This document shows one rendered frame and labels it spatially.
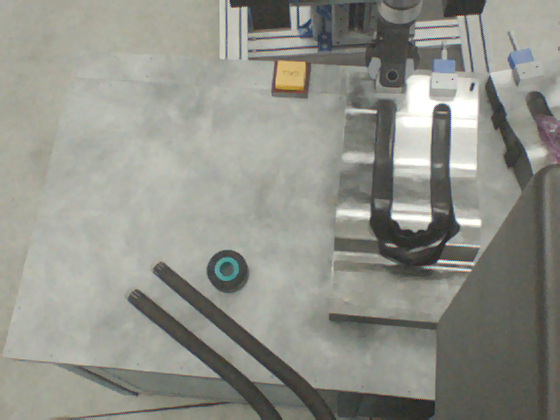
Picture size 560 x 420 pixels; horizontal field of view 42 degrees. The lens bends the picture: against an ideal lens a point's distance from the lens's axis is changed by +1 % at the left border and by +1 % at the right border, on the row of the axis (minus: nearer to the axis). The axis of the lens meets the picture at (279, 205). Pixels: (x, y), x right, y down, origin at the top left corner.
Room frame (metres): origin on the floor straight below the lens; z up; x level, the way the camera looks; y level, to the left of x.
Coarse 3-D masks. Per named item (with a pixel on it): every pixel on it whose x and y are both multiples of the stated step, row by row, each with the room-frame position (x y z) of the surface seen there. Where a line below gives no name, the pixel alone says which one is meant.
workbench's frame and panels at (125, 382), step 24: (24, 360) 0.33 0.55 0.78; (120, 384) 0.34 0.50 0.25; (144, 384) 0.33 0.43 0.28; (168, 384) 0.30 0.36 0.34; (192, 384) 0.29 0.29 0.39; (216, 384) 0.27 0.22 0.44; (264, 384) 0.20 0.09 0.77; (336, 408) 0.19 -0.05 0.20; (360, 408) 0.17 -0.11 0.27; (384, 408) 0.16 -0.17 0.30; (408, 408) 0.14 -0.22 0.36; (432, 408) 0.13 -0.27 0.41
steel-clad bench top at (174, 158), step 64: (128, 64) 0.95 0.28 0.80; (192, 64) 0.92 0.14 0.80; (256, 64) 0.89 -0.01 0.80; (64, 128) 0.82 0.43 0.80; (128, 128) 0.79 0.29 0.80; (192, 128) 0.76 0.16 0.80; (256, 128) 0.73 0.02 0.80; (320, 128) 0.70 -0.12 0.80; (64, 192) 0.66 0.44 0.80; (128, 192) 0.64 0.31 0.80; (192, 192) 0.61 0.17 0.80; (256, 192) 0.58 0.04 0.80; (320, 192) 0.56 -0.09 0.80; (512, 192) 0.48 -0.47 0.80; (64, 256) 0.52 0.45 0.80; (128, 256) 0.50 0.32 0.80; (192, 256) 0.47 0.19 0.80; (256, 256) 0.45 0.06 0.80; (320, 256) 0.42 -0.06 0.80; (64, 320) 0.39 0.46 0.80; (128, 320) 0.36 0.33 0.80; (192, 320) 0.34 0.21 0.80; (256, 320) 0.32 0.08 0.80; (320, 320) 0.30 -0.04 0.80; (320, 384) 0.18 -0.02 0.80; (384, 384) 0.16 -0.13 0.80
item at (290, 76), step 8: (280, 64) 0.86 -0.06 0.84; (288, 64) 0.85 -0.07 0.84; (296, 64) 0.85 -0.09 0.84; (304, 64) 0.84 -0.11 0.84; (280, 72) 0.84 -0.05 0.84; (288, 72) 0.83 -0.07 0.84; (296, 72) 0.83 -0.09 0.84; (304, 72) 0.83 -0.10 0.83; (280, 80) 0.82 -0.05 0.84; (288, 80) 0.81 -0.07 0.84; (296, 80) 0.81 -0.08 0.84; (280, 88) 0.81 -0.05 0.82; (288, 88) 0.80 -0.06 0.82; (296, 88) 0.80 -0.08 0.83
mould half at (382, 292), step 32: (352, 96) 0.72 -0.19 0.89; (384, 96) 0.70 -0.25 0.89; (416, 96) 0.69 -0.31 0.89; (448, 96) 0.68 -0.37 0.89; (352, 128) 0.65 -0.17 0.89; (416, 128) 0.62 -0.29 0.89; (352, 160) 0.58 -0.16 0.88; (416, 160) 0.56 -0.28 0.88; (352, 192) 0.50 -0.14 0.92; (416, 192) 0.48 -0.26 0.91; (352, 224) 0.43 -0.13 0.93; (416, 224) 0.41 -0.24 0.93; (480, 224) 0.39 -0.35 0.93; (352, 256) 0.39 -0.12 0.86; (448, 256) 0.35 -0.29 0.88; (352, 288) 0.33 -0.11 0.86; (384, 288) 0.32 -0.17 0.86; (416, 288) 0.31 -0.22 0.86; (448, 288) 0.30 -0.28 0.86; (352, 320) 0.28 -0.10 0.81; (384, 320) 0.27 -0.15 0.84; (416, 320) 0.25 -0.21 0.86
